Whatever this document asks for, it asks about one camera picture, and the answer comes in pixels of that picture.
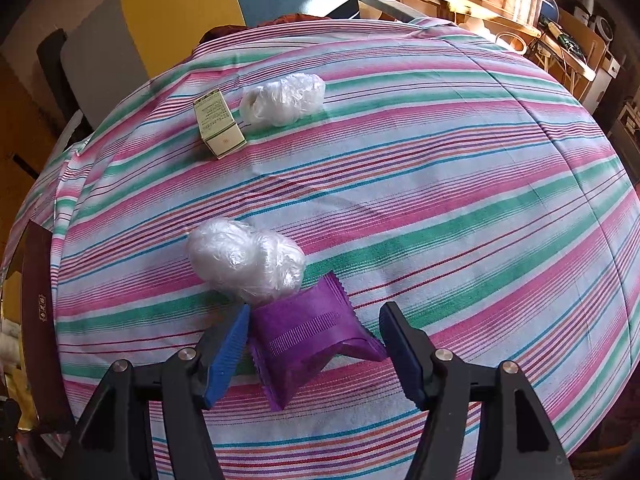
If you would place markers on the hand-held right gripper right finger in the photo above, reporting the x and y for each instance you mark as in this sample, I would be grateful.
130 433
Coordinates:
405 355

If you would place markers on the grey yellow blue sofa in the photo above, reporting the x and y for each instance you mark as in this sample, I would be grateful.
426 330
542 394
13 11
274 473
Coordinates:
175 20

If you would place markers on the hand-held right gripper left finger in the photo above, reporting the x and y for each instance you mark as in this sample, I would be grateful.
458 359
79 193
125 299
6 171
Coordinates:
225 355

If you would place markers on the blue round object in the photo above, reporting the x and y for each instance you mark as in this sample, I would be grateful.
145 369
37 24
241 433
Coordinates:
550 7

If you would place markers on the cardboard box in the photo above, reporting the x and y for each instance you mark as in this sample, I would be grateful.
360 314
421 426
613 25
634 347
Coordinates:
582 40

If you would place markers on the dark red cloth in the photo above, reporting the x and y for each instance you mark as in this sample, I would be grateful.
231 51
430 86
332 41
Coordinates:
220 32

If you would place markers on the grey metal bar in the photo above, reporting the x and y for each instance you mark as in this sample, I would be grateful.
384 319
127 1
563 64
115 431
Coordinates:
390 5

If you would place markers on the crumpled clear plastic bag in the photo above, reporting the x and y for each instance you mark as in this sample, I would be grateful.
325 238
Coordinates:
240 260
285 97

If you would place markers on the black chair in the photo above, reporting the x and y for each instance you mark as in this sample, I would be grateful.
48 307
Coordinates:
52 70

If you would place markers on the striped bed sheet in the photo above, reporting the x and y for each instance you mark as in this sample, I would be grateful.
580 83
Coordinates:
425 200

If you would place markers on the purple snack packet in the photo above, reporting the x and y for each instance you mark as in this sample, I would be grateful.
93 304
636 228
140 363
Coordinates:
300 340

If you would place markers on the wooden desk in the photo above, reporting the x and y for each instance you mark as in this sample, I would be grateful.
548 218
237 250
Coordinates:
450 2

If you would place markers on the white and green box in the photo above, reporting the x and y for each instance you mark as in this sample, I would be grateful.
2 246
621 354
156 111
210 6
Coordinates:
220 125

